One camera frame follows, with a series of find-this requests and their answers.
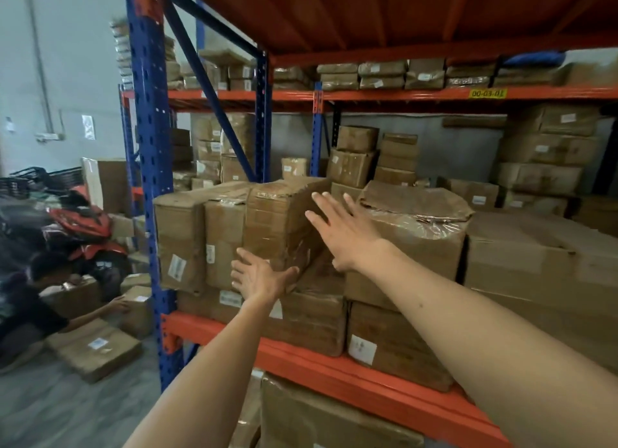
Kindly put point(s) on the person's left thumb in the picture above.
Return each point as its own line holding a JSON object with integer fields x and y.
{"x": 291, "y": 275}

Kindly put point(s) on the row of flat brown packets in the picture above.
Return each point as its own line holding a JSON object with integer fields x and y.
{"x": 381, "y": 73}

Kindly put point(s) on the taped brown carton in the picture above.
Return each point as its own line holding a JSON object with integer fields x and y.
{"x": 277, "y": 221}

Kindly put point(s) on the person's left hand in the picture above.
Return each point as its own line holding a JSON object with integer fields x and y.
{"x": 260, "y": 278}

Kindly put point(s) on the tall cardboard box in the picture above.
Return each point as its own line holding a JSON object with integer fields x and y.
{"x": 108, "y": 184}

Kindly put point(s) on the red motor scooter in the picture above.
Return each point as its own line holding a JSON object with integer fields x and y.
{"x": 87, "y": 225}

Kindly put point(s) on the person's right thumb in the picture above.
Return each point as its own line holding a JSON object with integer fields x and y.
{"x": 340, "y": 263}

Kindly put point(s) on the grey wall conduit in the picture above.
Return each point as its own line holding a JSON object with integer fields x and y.
{"x": 41, "y": 66}

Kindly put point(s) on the black plastic crates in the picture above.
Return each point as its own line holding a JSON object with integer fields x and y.
{"x": 43, "y": 178}

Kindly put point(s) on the plastic-wrapped cardboard box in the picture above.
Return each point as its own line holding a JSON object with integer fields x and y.
{"x": 328, "y": 418}

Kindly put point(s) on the tall stack of flat packets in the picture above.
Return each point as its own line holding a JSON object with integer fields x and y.
{"x": 123, "y": 52}

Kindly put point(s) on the person's right forearm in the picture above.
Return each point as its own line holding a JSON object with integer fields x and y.
{"x": 483, "y": 346}

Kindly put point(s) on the yellow shelf label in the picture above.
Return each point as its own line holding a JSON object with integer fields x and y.
{"x": 487, "y": 94}

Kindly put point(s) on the white wall notice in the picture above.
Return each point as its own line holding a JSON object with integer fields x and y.
{"x": 88, "y": 126}

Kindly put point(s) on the flat cardboard box white label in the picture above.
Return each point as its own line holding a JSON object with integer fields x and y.
{"x": 94, "y": 348}

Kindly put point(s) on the pile of small cardboard boxes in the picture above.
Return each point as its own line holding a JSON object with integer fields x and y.
{"x": 540, "y": 148}

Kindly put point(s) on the person's right hand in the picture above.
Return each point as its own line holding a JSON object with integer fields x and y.
{"x": 355, "y": 235}

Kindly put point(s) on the person's left forearm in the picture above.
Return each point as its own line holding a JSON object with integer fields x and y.
{"x": 217, "y": 365}

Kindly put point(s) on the blue orange shelving rack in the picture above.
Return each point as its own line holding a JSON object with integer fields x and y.
{"x": 147, "y": 124}
{"x": 386, "y": 95}

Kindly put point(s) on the stack of large cardboard boxes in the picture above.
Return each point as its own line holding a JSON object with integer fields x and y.
{"x": 415, "y": 254}

